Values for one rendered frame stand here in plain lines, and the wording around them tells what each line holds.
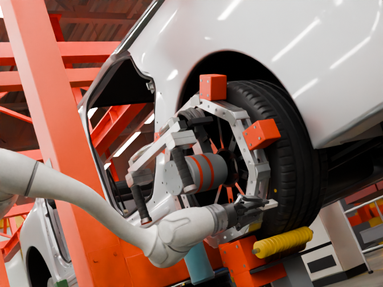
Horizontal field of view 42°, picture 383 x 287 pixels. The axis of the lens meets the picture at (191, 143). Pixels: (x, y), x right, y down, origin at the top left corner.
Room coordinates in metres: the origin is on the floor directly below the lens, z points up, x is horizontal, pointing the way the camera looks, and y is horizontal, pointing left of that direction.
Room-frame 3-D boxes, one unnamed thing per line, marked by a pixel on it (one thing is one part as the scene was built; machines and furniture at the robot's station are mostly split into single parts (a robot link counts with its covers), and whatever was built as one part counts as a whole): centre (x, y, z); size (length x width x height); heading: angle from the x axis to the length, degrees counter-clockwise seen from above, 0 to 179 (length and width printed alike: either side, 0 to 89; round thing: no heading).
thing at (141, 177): (1.87, 0.23, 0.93); 0.09 x 0.05 x 0.05; 127
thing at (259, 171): (1.86, -0.03, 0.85); 0.54 x 0.07 x 0.54; 37
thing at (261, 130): (1.61, -0.23, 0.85); 0.09 x 0.08 x 0.07; 37
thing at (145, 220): (1.85, 0.26, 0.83); 0.04 x 0.04 x 0.16
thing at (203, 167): (1.81, 0.03, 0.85); 0.21 x 0.14 x 0.14; 127
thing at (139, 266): (2.28, 0.26, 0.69); 0.52 x 0.17 x 0.35; 127
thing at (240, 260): (1.88, -0.06, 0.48); 0.16 x 0.12 x 0.17; 127
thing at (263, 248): (1.82, -0.18, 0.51); 0.29 x 0.06 x 0.06; 127
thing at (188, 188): (1.58, 0.05, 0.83); 0.04 x 0.04 x 0.16
